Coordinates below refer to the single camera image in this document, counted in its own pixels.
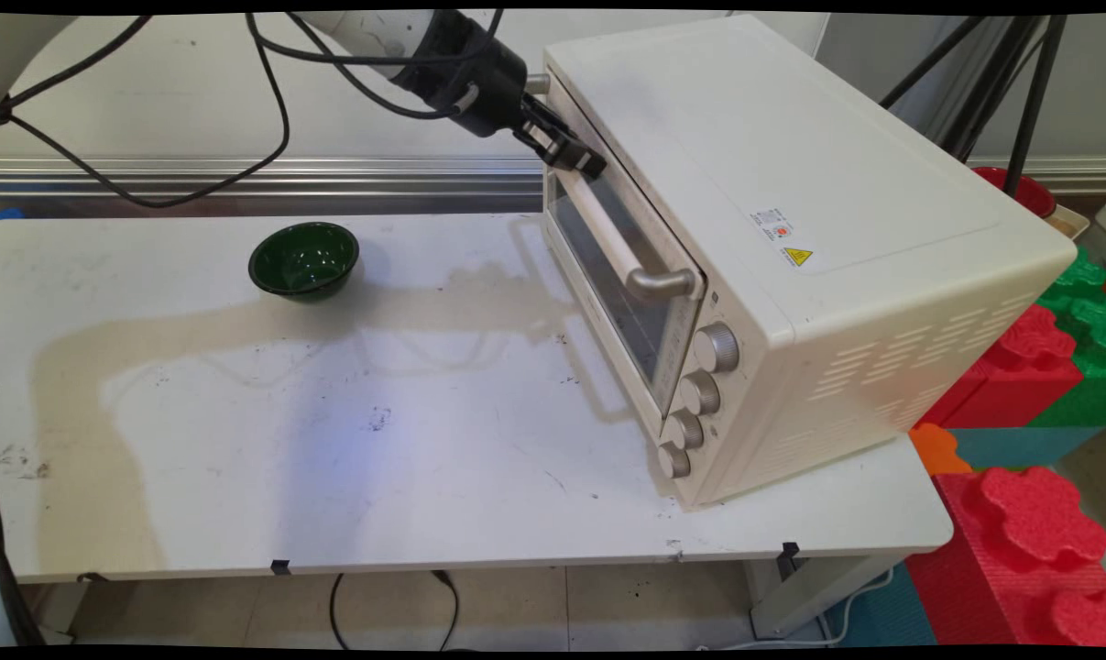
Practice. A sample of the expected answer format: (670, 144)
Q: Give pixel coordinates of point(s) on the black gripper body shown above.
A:
(475, 78)

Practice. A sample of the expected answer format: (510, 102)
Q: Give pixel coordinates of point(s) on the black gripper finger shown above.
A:
(582, 163)
(551, 124)

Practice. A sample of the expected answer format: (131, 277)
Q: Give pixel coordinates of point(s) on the white printed oven label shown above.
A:
(774, 225)

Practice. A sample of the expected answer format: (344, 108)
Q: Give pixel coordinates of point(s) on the large silver oven knob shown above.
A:
(717, 347)

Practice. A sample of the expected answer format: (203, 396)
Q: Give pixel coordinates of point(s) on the yellow warning sticker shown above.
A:
(799, 258)

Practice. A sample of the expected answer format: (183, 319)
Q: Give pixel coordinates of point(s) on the cream toaster oven body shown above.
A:
(827, 156)

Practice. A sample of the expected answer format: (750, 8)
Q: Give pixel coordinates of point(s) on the dark green bowl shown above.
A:
(303, 261)

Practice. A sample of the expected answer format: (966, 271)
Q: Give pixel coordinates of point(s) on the black table edge clip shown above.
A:
(93, 577)
(790, 551)
(280, 566)

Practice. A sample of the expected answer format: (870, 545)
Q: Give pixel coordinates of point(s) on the red bowl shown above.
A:
(1029, 194)

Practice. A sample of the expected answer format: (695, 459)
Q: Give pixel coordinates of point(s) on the black tripod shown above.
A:
(1034, 101)

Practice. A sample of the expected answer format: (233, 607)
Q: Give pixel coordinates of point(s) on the orange foam piece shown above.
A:
(939, 451)

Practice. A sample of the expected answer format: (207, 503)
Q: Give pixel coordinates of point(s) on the small blue item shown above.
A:
(7, 214)

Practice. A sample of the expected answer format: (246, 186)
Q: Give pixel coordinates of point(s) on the small red foam block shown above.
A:
(1020, 376)

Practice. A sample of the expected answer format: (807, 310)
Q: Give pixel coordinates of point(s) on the white table leg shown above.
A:
(818, 591)

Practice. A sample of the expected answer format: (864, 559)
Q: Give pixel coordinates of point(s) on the beige tray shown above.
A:
(1070, 222)

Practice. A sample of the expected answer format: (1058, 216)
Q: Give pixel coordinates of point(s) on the teal foam block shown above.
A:
(1020, 446)

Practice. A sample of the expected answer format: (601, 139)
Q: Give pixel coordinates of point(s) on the green foam block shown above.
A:
(1089, 302)

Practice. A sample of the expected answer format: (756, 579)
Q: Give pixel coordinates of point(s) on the teal foam floor mat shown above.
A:
(882, 619)

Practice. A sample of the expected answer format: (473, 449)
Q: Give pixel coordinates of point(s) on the large red foam block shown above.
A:
(1020, 550)

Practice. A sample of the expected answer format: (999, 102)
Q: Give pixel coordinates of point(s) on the aluminium rail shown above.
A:
(406, 174)

